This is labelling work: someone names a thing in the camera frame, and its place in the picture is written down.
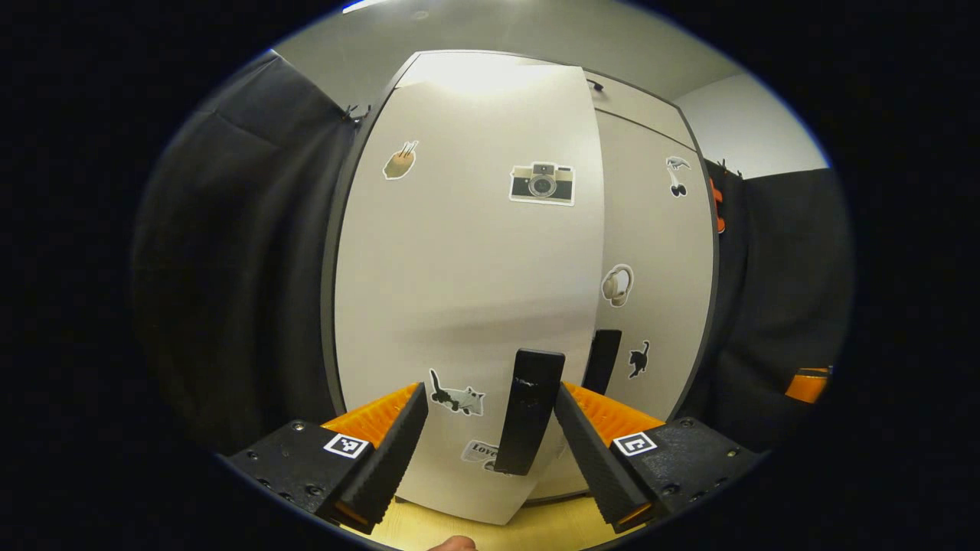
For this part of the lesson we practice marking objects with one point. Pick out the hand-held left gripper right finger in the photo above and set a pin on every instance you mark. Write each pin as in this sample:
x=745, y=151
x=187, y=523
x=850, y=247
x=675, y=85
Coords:
x=589, y=459

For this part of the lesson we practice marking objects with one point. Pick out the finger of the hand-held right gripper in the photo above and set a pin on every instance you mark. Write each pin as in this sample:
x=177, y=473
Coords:
x=808, y=386

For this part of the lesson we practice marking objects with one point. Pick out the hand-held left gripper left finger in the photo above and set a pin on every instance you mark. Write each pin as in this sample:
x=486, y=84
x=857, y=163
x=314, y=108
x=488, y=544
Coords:
x=390, y=459

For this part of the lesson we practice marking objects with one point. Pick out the white shoe cabinet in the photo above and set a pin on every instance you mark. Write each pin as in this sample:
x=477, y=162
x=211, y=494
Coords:
x=328, y=291

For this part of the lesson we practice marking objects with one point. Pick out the white cabinet door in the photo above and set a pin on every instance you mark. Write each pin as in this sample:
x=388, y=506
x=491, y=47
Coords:
x=459, y=268
x=658, y=245

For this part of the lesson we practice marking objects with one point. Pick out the white cabinet drawer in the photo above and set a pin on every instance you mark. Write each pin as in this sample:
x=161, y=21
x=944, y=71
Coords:
x=635, y=107

